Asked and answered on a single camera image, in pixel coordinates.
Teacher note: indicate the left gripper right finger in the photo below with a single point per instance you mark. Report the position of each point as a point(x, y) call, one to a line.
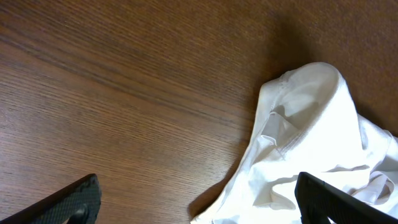
point(321, 203)

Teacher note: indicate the white t-shirt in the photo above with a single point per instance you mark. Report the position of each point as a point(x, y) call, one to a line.
point(306, 121)

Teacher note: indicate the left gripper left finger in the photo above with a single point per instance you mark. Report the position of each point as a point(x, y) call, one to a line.
point(78, 202)

